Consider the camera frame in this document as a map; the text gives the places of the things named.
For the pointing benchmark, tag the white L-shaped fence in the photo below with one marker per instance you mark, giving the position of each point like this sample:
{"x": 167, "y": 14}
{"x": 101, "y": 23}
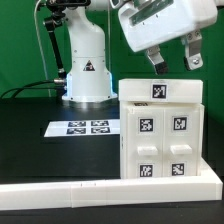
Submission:
{"x": 204, "y": 187}

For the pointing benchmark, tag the white cabinet body box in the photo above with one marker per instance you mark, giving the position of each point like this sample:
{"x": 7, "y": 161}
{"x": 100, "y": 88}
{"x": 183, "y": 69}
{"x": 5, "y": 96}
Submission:
{"x": 123, "y": 118}

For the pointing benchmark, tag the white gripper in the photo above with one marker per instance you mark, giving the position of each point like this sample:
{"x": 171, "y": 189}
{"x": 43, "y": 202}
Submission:
{"x": 164, "y": 20}

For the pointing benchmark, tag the white marker sheet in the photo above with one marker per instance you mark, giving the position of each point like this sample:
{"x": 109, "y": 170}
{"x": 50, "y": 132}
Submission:
{"x": 83, "y": 128}

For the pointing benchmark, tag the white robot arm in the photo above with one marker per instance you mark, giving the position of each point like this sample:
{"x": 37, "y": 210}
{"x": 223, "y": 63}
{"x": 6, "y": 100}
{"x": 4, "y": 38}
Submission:
{"x": 89, "y": 81}

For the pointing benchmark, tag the white door panel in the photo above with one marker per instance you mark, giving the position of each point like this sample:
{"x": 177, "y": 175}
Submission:
{"x": 182, "y": 141}
{"x": 143, "y": 141}

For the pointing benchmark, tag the white cabinet top block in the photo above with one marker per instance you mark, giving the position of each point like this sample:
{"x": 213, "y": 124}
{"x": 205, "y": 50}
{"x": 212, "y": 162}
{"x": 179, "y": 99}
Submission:
{"x": 161, "y": 90}

